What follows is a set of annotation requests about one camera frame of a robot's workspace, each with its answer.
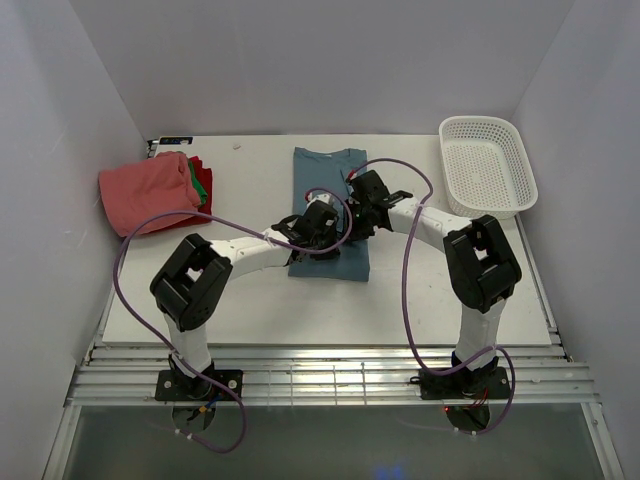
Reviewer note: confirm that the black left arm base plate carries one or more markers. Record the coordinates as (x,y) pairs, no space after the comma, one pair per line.
(220,382)

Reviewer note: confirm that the green folded t shirt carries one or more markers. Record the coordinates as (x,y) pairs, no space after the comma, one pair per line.
(199,179)

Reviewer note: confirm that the white perforated plastic basket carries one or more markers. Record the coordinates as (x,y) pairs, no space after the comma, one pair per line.
(486,168)

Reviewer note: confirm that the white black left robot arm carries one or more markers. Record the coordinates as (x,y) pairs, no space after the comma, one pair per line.
(188,287)

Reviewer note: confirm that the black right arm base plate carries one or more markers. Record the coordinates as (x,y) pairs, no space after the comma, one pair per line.
(489,383)

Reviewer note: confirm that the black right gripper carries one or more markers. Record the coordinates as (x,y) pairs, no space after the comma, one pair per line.
(361,234)

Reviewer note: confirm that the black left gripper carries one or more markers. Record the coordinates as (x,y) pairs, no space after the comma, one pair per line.
(333,235)

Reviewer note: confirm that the pink folded t shirt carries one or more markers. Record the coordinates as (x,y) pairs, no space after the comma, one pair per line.
(116,188)

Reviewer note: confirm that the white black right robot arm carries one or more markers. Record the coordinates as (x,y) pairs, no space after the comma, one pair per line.
(483,272)

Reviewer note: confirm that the dark red folded t shirt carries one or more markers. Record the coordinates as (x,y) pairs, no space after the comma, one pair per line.
(172,182)

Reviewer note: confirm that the blue label sticker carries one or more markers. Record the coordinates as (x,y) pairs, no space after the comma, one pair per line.
(186,140)

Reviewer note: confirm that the aluminium table front rail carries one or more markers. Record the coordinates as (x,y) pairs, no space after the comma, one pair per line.
(284,376)

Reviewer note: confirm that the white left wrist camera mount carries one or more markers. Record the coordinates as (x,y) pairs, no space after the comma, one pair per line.
(325,198)

